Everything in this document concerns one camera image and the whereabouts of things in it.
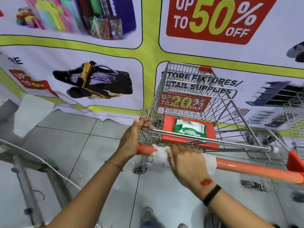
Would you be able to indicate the person's left hand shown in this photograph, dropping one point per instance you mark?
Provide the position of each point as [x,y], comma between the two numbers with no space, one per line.
[129,144]

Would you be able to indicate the person's right hand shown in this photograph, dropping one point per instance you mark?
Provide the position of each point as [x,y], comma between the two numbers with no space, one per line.
[187,166]

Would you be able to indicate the person's left thumb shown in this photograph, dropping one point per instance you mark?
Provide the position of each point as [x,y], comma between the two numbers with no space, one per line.
[149,127]

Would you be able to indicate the person's right thumb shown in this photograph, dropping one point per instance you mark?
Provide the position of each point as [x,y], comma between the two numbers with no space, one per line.
[170,153]

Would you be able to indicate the white wet wipe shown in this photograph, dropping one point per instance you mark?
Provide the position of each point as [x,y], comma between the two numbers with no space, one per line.
[160,151]

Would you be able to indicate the person's right forearm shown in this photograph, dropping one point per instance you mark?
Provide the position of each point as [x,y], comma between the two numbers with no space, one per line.
[235,211]

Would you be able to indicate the person's left forearm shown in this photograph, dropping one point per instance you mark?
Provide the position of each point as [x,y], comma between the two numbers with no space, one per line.
[87,197]

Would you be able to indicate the orange plastic cart seat flap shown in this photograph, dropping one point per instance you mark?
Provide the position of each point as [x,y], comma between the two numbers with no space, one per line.
[169,130]

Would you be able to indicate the green wipes packet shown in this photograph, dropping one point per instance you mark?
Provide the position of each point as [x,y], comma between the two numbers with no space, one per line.
[189,128]

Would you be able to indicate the black wristband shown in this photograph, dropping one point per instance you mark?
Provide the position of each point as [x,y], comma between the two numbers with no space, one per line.
[212,195]

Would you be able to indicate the grey shoe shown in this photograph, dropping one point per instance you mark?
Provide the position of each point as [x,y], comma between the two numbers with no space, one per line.
[147,218]

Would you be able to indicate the grey metal stand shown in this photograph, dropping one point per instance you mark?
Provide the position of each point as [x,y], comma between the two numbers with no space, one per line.
[28,187]

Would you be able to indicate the printed advertising wall banner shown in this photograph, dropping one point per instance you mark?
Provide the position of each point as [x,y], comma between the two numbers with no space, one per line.
[147,52]

